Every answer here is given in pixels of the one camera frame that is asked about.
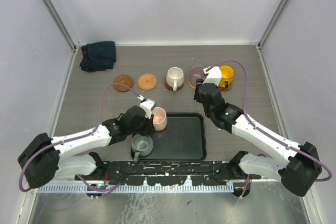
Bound cream ceramic mug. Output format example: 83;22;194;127
165;67;184;92

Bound dark blue folded cloth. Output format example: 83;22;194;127
79;41;117;72

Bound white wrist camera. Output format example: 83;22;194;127
137;95;156;119
203;66;222;87

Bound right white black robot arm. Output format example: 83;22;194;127
194;79;322;197

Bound black plastic tray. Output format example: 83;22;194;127
139;112;206;162

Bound purple ceramic mug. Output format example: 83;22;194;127
189;64;206;85

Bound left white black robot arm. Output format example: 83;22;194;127
18;100;155;192

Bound yellow glass mug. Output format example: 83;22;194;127
220;65;235;81

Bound brown wooden coaster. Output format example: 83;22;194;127
164;81;184;91
218;80;233;91
113;74;134;92

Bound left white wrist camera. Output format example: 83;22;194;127
137;95;156;119

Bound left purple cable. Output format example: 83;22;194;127
19;83;144;200

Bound grey ceramic mug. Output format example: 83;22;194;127
131;134;153;162

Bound grey slotted cable duct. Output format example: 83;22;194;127
37;181;234;194

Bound pink ceramic mug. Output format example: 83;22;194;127
152;107;167;131

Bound woven cork coaster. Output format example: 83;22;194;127
138;73;157;90
188;79;196;89

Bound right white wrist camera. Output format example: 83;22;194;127
203;66;222;87

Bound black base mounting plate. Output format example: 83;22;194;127
83;161;247;186

